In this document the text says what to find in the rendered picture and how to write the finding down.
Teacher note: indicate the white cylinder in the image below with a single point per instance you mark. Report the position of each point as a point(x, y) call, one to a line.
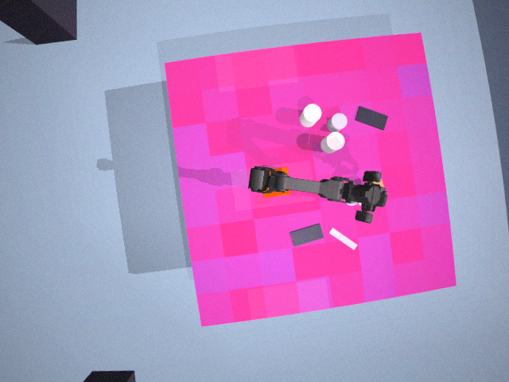
point(333, 142)
point(337, 122)
point(310, 115)

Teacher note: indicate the white flat bar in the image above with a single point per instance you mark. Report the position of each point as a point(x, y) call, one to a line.
point(343, 238)

